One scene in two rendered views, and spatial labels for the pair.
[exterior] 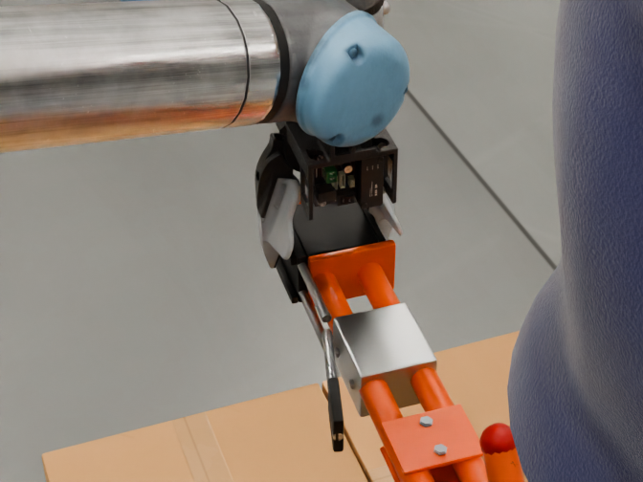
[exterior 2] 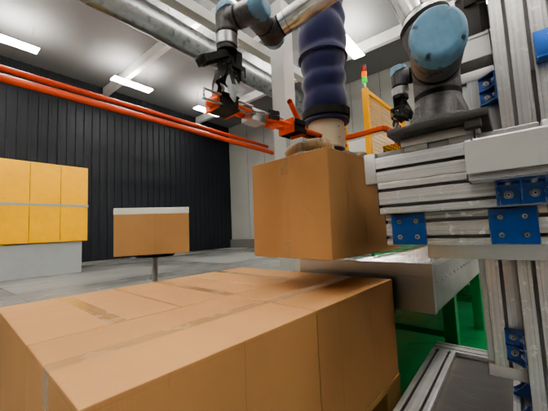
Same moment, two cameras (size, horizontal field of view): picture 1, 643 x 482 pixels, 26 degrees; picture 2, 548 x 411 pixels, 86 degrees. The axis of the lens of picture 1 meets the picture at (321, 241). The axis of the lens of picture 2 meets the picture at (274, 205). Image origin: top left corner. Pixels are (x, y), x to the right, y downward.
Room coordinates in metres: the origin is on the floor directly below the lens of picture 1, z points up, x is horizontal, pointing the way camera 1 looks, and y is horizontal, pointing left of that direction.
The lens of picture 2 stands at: (1.22, 0.89, 0.78)
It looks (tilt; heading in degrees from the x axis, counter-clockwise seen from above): 5 degrees up; 242
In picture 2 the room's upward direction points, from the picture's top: 3 degrees counter-clockwise
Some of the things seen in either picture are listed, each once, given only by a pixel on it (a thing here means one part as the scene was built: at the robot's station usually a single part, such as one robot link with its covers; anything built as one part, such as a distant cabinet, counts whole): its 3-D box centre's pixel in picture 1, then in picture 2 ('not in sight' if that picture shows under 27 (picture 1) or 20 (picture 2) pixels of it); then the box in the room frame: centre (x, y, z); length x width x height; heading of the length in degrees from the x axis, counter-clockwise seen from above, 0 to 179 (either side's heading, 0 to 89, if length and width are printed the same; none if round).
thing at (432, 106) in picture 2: not in sight; (439, 112); (0.43, 0.42, 1.09); 0.15 x 0.15 x 0.10
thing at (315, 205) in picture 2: not in sight; (329, 209); (0.34, -0.19, 0.87); 0.60 x 0.40 x 0.40; 17
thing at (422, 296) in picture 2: not in sight; (358, 287); (0.15, -0.24, 0.47); 0.70 x 0.03 x 0.15; 110
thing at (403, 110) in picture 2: not in sight; (400, 108); (0.00, -0.02, 1.34); 0.09 x 0.08 x 0.12; 17
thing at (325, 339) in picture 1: (295, 298); (245, 105); (0.84, 0.02, 1.20); 0.31 x 0.03 x 0.05; 17
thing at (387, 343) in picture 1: (383, 359); (254, 117); (0.78, -0.05, 1.19); 0.07 x 0.07 x 0.04; 17
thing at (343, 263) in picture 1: (337, 245); (222, 106); (0.91, -0.01, 1.20); 0.08 x 0.07 x 0.05; 17
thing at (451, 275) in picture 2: not in sight; (472, 260); (-1.07, -0.33, 0.50); 2.31 x 0.05 x 0.19; 20
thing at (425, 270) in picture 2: not in sight; (356, 266); (0.14, -0.24, 0.58); 0.70 x 0.03 x 0.06; 110
